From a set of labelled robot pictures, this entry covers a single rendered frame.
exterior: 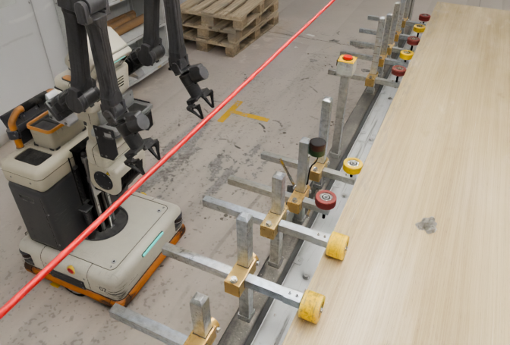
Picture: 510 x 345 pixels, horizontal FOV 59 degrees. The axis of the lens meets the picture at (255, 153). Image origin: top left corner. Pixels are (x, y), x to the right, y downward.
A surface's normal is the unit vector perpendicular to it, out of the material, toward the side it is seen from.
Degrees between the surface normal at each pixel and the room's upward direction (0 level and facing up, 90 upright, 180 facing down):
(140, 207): 0
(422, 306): 0
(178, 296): 0
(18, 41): 90
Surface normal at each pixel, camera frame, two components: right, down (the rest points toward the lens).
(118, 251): 0.00, -0.81
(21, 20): 0.90, 0.25
